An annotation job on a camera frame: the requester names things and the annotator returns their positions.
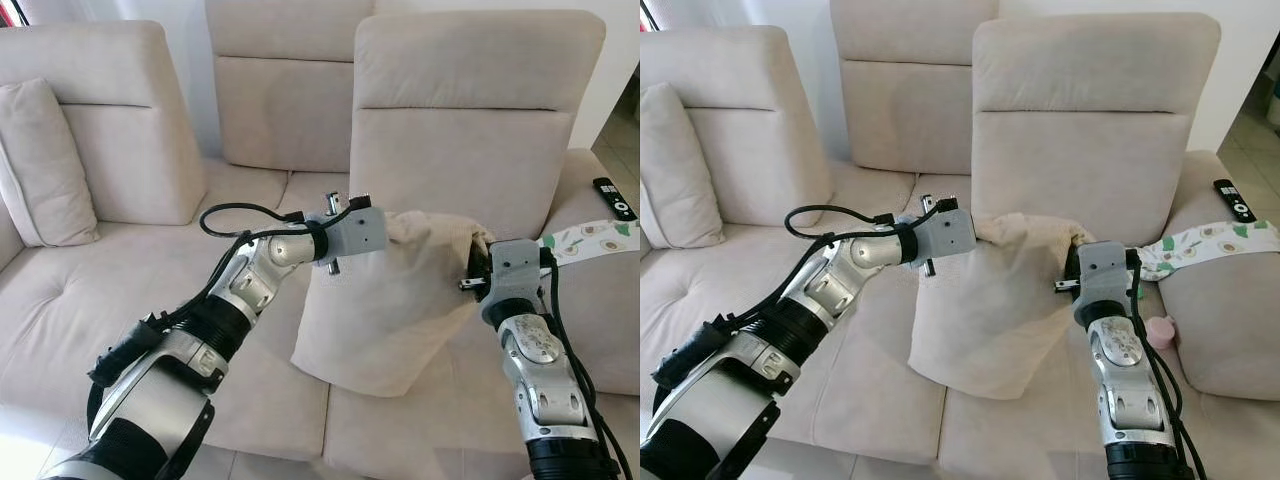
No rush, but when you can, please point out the large beige pillow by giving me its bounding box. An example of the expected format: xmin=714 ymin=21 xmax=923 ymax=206
xmin=908 ymin=212 xmax=1096 ymax=401
xmin=290 ymin=210 xmax=498 ymax=399

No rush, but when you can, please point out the beige sofa backrest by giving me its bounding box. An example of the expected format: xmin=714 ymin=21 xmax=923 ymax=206
xmin=350 ymin=10 xmax=608 ymax=241
xmin=0 ymin=20 xmax=207 ymax=227
xmin=830 ymin=0 xmax=1001 ymax=176
xmin=640 ymin=25 xmax=834 ymax=229
xmin=970 ymin=12 xmax=1223 ymax=247
xmin=205 ymin=0 xmax=377 ymax=173

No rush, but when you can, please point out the beige fabric sofa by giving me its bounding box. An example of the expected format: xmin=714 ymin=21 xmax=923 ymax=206
xmin=0 ymin=0 xmax=641 ymax=480
xmin=640 ymin=0 xmax=1280 ymax=480

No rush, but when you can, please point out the white avocado print cloth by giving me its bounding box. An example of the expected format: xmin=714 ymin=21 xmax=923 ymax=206
xmin=1135 ymin=220 xmax=1280 ymax=283
xmin=538 ymin=219 xmax=641 ymax=268

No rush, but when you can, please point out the black remote control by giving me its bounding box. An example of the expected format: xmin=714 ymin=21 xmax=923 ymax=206
xmin=593 ymin=177 xmax=638 ymax=222
xmin=1213 ymin=178 xmax=1258 ymax=223

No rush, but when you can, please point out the small beige cushion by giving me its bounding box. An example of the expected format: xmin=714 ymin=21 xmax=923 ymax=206
xmin=0 ymin=78 xmax=101 ymax=248
xmin=640 ymin=82 xmax=726 ymax=249

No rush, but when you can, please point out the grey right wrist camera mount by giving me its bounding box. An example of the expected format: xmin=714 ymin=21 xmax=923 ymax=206
xmin=484 ymin=240 xmax=557 ymax=304
xmin=1075 ymin=243 xmax=1141 ymax=306

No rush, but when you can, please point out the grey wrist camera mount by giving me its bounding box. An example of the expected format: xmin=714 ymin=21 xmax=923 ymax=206
xmin=322 ymin=190 xmax=387 ymax=276
xmin=484 ymin=240 xmax=557 ymax=304
xmin=1075 ymin=243 xmax=1141 ymax=306
xmin=905 ymin=195 xmax=976 ymax=279

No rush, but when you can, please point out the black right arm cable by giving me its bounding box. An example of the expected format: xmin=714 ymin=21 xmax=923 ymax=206
xmin=1126 ymin=250 xmax=1213 ymax=480
xmin=540 ymin=248 xmax=633 ymax=480

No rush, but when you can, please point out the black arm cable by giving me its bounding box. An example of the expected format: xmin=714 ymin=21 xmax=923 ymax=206
xmin=1126 ymin=250 xmax=1213 ymax=480
xmin=540 ymin=248 xmax=633 ymax=480
xmin=140 ymin=203 xmax=356 ymax=336
xmin=715 ymin=205 xmax=936 ymax=336

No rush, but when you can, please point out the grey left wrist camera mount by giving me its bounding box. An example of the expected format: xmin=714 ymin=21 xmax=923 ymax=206
xmin=322 ymin=190 xmax=387 ymax=276
xmin=905 ymin=195 xmax=976 ymax=279

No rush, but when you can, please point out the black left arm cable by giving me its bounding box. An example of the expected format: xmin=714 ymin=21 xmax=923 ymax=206
xmin=715 ymin=205 xmax=936 ymax=336
xmin=140 ymin=203 xmax=356 ymax=336

